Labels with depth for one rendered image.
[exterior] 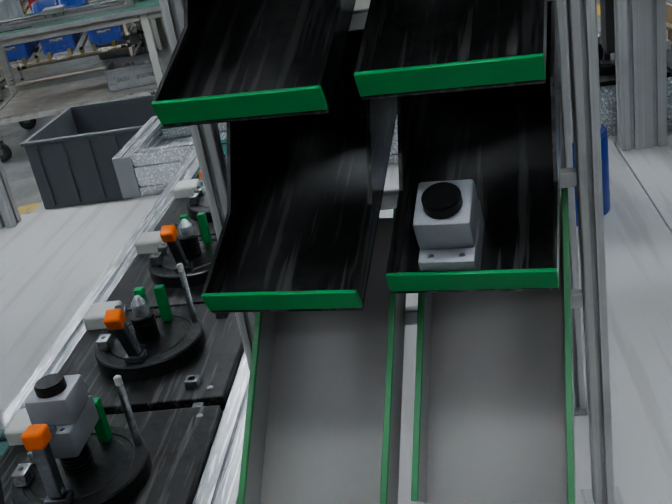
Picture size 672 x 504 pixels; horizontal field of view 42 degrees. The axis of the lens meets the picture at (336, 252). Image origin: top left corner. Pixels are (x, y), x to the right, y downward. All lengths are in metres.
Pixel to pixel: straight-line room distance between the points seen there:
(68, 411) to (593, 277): 0.51
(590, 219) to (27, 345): 1.02
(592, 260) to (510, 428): 0.17
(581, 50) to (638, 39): 1.10
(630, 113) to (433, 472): 1.22
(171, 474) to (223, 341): 0.26
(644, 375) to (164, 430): 0.59
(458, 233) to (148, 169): 1.47
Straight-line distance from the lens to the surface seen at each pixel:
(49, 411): 0.89
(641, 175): 1.77
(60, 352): 1.25
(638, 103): 1.87
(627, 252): 1.46
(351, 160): 0.79
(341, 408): 0.80
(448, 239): 0.66
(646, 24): 1.84
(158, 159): 2.05
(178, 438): 0.97
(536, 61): 0.60
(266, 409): 0.82
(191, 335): 1.12
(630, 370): 1.17
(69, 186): 2.93
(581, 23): 0.74
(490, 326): 0.80
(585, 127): 0.76
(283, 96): 0.61
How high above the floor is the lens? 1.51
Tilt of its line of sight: 24 degrees down
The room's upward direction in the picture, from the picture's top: 10 degrees counter-clockwise
